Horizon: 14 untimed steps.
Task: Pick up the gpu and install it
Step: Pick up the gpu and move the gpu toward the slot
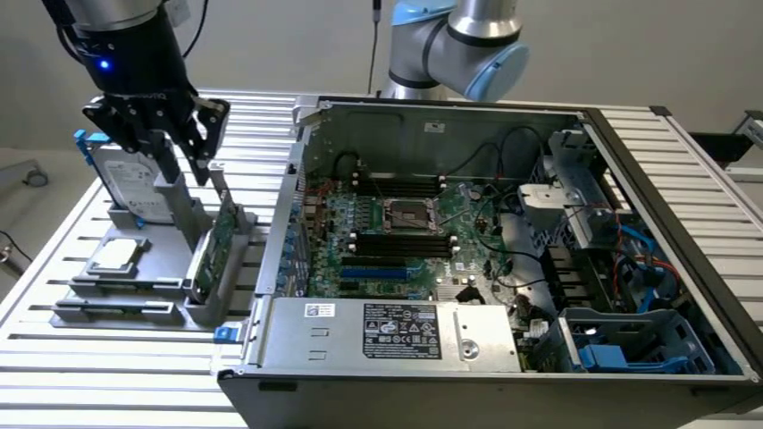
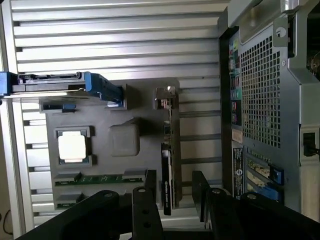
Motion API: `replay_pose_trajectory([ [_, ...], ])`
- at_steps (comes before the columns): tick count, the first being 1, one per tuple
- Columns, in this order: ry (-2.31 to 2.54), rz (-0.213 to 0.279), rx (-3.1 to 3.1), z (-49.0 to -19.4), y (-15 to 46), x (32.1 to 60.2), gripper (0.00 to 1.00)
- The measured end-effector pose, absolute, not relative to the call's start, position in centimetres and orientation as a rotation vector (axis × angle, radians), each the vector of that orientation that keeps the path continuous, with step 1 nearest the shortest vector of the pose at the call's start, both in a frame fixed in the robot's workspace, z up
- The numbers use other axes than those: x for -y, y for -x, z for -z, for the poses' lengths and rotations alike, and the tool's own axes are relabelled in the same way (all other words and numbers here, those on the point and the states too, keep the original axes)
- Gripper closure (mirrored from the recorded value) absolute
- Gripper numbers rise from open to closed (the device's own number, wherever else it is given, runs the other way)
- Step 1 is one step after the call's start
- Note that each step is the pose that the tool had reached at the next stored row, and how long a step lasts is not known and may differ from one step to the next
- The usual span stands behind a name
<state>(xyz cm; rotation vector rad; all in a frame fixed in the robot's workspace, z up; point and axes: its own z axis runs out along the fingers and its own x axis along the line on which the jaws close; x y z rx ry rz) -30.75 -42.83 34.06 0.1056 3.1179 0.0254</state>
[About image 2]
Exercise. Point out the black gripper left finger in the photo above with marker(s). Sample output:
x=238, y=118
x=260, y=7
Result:
x=143, y=217

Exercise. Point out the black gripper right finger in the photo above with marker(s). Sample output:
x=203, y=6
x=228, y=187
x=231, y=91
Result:
x=222, y=215

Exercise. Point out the black graphics card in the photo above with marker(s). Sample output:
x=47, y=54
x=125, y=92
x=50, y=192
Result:
x=167, y=175

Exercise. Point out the green RAM stick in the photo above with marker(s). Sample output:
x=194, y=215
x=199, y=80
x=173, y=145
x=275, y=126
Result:
x=67, y=203
x=100, y=180

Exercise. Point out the grey parts rack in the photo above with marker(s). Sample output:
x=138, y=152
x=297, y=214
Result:
x=147, y=155

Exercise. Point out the blue expansion slot latch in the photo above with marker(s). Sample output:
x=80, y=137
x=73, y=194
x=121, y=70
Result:
x=276, y=175

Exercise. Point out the grey square socket cover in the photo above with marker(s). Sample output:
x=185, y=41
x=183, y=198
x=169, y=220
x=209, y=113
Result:
x=124, y=141

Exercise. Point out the silver CPU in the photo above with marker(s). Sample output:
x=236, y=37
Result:
x=72, y=147

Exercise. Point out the grey PC case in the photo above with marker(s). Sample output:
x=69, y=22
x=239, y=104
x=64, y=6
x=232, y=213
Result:
x=260, y=95

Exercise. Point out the disk in blue caddy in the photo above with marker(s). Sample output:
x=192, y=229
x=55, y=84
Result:
x=50, y=88

